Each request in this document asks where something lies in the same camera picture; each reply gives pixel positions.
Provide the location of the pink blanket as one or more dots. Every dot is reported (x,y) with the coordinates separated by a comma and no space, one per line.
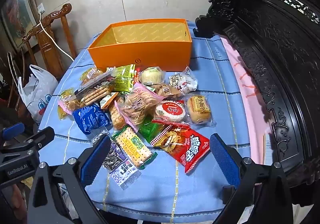
(247,104)

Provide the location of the brown pastry packet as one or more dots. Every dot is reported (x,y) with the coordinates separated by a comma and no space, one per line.
(165,90)

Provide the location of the blue snack packet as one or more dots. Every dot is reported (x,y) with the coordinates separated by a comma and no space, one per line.
(91,117)

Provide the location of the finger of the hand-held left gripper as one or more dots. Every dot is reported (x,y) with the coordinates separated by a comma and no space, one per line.
(12,131)
(37,139)

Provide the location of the white wall socket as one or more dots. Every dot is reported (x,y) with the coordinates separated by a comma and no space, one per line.
(41,8)

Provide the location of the yellow-green snack packet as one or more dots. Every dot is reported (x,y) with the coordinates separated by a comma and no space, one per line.
(123,77)

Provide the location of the small bread packet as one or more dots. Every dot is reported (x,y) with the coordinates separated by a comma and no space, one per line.
(200,110)

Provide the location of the clear fried snack packet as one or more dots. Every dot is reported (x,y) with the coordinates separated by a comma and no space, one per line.
(87,75)

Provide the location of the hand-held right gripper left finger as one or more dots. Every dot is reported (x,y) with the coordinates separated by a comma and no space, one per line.
(95,161)

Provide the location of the dark carved wooden headboard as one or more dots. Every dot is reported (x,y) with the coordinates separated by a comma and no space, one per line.
(282,38)

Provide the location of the red chip packet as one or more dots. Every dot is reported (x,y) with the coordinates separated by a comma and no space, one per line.
(185,146)

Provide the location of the white cartoon snack packet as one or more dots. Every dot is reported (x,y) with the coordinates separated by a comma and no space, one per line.
(183,81)

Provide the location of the orange cardboard box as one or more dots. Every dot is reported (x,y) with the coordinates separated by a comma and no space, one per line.
(140,48)

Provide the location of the sunflower seed packet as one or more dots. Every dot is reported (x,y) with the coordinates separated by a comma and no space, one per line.
(120,164)

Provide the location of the yellow pastry packet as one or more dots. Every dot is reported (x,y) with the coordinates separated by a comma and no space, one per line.
(66,104)

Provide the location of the white plastic bag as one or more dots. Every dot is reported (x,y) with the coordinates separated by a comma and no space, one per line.
(37,94)

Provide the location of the green yellow cracker packet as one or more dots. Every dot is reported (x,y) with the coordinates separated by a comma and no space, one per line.
(132,146)

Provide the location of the brown wooden chair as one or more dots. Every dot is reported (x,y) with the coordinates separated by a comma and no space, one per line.
(47,38)

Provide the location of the round rice cracker packet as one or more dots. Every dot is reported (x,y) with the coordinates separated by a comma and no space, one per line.
(171,111)

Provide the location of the framed wall picture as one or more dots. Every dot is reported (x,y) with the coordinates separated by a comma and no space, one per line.
(17,13)

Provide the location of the dark brown biscuit packet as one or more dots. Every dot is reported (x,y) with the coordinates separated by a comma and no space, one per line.
(95,88)

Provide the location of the white paper sheet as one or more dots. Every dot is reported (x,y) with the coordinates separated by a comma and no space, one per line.
(268,149)

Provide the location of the pink-edged cracker bag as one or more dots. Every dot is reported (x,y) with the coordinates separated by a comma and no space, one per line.
(136,107)

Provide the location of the green white snack packet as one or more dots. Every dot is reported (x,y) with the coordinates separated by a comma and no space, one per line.
(150,130)

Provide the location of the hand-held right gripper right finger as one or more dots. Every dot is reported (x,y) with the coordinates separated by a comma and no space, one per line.
(223,161)

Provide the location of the steamed cake packet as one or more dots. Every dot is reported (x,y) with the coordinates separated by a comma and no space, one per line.
(151,75)

